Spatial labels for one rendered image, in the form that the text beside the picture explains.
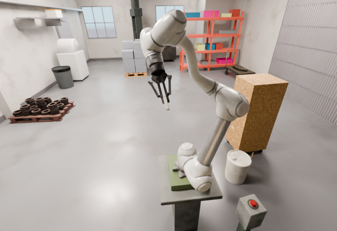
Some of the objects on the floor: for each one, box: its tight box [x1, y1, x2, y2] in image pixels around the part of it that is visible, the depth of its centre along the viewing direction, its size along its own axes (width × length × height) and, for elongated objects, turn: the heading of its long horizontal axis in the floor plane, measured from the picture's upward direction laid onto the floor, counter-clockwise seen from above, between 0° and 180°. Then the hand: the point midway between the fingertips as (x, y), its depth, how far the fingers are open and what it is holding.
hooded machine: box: [57, 39, 89, 82], centre depth 601 cm, size 74×66×146 cm
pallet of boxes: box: [121, 39, 147, 77], centre depth 673 cm, size 128×88×127 cm
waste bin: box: [51, 66, 74, 89], centre depth 546 cm, size 52×54×66 cm
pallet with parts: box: [8, 97, 75, 124], centre depth 390 cm, size 80×113×41 cm
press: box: [129, 0, 142, 42], centre depth 800 cm, size 84×104×320 cm
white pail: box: [225, 150, 254, 185], centre depth 222 cm, size 32×30×47 cm
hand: (166, 103), depth 81 cm, fingers closed
